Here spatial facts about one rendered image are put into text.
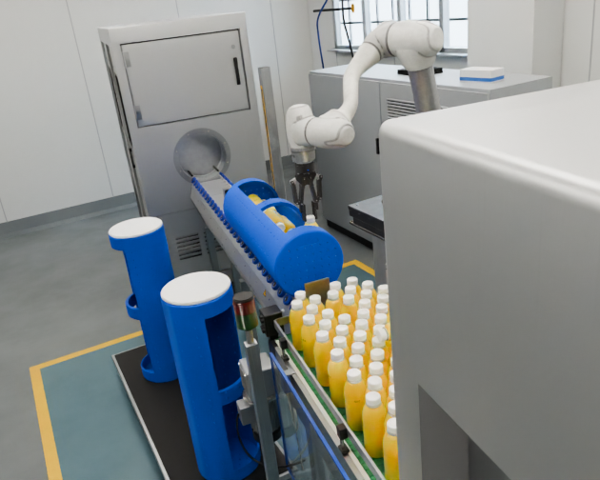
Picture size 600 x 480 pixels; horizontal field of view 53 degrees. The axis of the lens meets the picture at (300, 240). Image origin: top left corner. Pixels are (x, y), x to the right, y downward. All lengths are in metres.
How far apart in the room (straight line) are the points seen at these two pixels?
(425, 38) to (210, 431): 1.77
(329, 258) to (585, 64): 2.98
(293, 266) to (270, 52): 5.59
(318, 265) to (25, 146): 5.14
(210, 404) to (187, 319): 0.40
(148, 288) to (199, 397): 0.89
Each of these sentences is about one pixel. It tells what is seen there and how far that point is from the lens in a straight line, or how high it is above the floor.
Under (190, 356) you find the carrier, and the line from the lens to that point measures 2.41.
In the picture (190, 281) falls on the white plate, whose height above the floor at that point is 1.04.
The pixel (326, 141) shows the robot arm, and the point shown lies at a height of 1.58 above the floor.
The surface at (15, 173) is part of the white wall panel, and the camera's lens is 7.10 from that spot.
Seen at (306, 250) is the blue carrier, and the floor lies 1.16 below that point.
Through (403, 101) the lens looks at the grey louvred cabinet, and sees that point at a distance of 4.24.
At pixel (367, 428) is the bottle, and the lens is 1.63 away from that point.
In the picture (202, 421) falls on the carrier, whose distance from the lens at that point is 2.59.
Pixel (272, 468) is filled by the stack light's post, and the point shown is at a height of 0.62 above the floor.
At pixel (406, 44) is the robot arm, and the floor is 1.84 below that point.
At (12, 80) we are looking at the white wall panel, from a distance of 6.97.
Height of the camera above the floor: 2.05
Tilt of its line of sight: 22 degrees down
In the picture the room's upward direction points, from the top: 7 degrees counter-clockwise
